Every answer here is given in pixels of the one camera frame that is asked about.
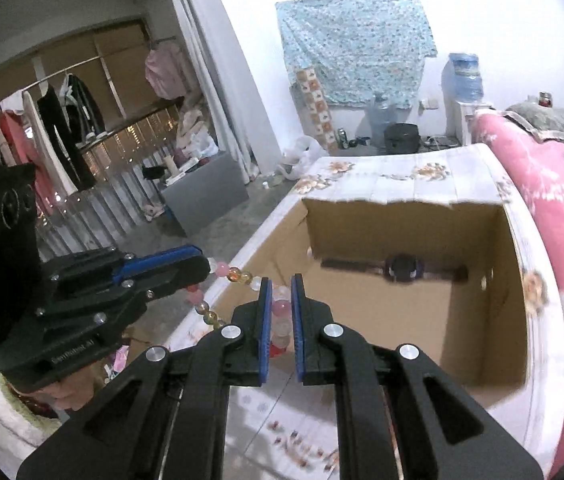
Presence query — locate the grey cushion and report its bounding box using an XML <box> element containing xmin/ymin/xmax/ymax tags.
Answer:
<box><xmin>504</xmin><ymin>95</ymin><xmax>564</xmax><ymax>143</ymax></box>

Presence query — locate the beige hanging garment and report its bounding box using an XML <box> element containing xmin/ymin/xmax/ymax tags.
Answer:
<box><xmin>22</xmin><ymin>91</ymin><xmax>80</xmax><ymax>196</ymax></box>

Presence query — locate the pink hanging garment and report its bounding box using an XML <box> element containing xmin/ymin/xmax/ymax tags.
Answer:
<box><xmin>144</xmin><ymin>42</ymin><xmax>188</xmax><ymax>101</ymax></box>

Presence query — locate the black pot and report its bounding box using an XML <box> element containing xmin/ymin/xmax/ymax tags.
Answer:
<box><xmin>383</xmin><ymin>123</ymin><xmax>421</xmax><ymax>155</ymax></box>

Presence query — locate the black wristwatch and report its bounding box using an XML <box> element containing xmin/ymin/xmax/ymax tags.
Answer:
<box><xmin>319</xmin><ymin>254</ymin><xmax>469</xmax><ymax>283</ymax></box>

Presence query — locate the clear water bottle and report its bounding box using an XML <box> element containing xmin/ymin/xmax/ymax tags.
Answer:
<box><xmin>366</xmin><ymin>92</ymin><xmax>403</xmax><ymax>148</ymax></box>

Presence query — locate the grey cabinet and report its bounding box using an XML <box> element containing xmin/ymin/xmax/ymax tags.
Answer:
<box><xmin>159</xmin><ymin>151</ymin><xmax>250</xmax><ymax>237</ymax></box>

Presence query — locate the multicoloured bead bracelet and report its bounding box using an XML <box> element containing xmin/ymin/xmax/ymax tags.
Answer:
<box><xmin>184</xmin><ymin>258</ymin><xmax>294</xmax><ymax>357</ymax></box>

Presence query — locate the red hanging shirt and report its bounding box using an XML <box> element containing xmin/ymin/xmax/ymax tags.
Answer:
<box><xmin>0</xmin><ymin>110</ymin><xmax>58</xmax><ymax>216</ymax></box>

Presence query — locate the blue water bottle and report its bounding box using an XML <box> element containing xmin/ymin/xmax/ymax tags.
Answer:
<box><xmin>448</xmin><ymin>52</ymin><xmax>484</xmax><ymax>104</ymax></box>

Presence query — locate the white plastic bag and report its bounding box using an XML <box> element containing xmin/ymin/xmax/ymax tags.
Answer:
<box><xmin>282</xmin><ymin>135</ymin><xmax>330</xmax><ymax>181</ymax></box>

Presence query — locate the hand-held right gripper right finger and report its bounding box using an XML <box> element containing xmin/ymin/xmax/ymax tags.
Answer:
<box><xmin>290</xmin><ymin>273</ymin><xmax>545</xmax><ymax>480</ymax></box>

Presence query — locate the blue floral wall cloth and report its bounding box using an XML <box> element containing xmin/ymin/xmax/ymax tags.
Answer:
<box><xmin>275</xmin><ymin>0</ymin><xmax>438</xmax><ymax>108</ymax></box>

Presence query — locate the green woven mat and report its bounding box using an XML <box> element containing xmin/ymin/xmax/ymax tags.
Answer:
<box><xmin>0</xmin><ymin>375</ymin><xmax>68</xmax><ymax>431</ymax></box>

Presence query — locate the white water dispenser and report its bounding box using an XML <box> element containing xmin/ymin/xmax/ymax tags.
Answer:
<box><xmin>441</xmin><ymin>65</ymin><xmax>493</xmax><ymax>148</ymax></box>

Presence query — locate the white curtain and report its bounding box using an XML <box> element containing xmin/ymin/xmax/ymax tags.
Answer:
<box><xmin>164</xmin><ymin>0</ymin><xmax>283</xmax><ymax>186</ymax></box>

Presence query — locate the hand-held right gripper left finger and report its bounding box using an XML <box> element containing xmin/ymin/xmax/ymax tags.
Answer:
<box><xmin>16</xmin><ymin>276</ymin><xmax>275</xmax><ymax>480</ymax></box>

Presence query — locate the orange patterned cloth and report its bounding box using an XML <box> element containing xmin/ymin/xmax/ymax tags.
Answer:
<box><xmin>289</xmin><ymin>66</ymin><xmax>338</xmax><ymax>153</ymax></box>

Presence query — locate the metal clothes rail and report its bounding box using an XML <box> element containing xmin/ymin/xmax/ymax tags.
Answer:
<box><xmin>0</xmin><ymin>37</ymin><xmax>153</xmax><ymax>133</ymax></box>

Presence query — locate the metal railing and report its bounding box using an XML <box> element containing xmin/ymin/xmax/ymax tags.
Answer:
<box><xmin>37</xmin><ymin>100</ymin><xmax>188</xmax><ymax>261</ymax></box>

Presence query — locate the cardboard box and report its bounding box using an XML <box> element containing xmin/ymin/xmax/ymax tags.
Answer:
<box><xmin>210</xmin><ymin>197</ymin><xmax>531</xmax><ymax>409</ymax></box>

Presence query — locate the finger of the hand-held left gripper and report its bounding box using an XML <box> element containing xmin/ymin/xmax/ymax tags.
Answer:
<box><xmin>42</xmin><ymin>244</ymin><xmax>204</xmax><ymax>291</ymax></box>
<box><xmin>37</xmin><ymin>256</ymin><xmax>211</xmax><ymax>333</ymax></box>

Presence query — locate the pink floral blanket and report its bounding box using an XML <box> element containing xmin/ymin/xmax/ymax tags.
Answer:
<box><xmin>472</xmin><ymin>110</ymin><xmax>564</xmax><ymax>480</ymax></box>

